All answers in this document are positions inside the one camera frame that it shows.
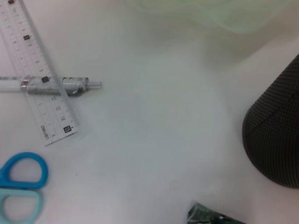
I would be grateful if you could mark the grey white ballpoint pen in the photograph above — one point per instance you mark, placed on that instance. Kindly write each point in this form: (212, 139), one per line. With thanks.
(77, 84)

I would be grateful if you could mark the green glass fruit plate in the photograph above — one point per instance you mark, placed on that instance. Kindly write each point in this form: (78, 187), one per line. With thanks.
(222, 14)

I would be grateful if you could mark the clear plastic ruler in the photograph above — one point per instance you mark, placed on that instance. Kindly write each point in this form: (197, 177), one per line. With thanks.
(35, 70)

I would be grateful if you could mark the green plastic scrap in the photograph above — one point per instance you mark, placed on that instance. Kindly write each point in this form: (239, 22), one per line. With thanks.
(205, 214)

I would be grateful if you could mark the blue scissors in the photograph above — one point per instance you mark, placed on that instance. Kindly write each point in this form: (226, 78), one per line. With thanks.
(23, 184)

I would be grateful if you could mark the black mesh pen holder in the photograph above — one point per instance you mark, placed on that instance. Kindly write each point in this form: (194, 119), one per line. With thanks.
(275, 130)

